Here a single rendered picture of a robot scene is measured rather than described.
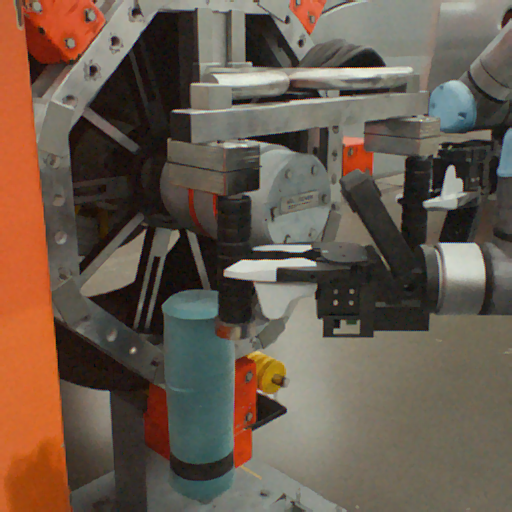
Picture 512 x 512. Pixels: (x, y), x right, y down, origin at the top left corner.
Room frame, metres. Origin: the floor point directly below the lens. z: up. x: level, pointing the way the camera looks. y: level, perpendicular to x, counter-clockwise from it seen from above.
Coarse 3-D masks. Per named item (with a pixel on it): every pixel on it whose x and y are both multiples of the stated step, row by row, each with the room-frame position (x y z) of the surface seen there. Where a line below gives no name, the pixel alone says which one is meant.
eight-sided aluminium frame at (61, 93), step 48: (144, 0) 0.85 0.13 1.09; (192, 0) 0.90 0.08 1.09; (240, 0) 0.96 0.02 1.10; (288, 0) 1.02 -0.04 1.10; (96, 48) 0.80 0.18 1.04; (288, 48) 1.04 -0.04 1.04; (48, 96) 0.76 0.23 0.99; (336, 96) 1.11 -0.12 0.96; (48, 144) 0.75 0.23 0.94; (336, 144) 1.11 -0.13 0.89; (48, 192) 0.75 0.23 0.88; (336, 192) 1.12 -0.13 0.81; (48, 240) 0.75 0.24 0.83; (96, 336) 0.78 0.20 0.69
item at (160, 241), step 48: (144, 48) 0.98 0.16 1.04; (144, 96) 0.97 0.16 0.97; (144, 144) 0.97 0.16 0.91; (288, 144) 1.16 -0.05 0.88; (96, 192) 0.92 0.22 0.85; (144, 192) 1.02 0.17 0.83; (144, 240) 0.99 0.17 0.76; (192, 240) 1.03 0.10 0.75; (144, 288) 0.96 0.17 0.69; (192, 288) 1.13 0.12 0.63; (144, 336) 0.94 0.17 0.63
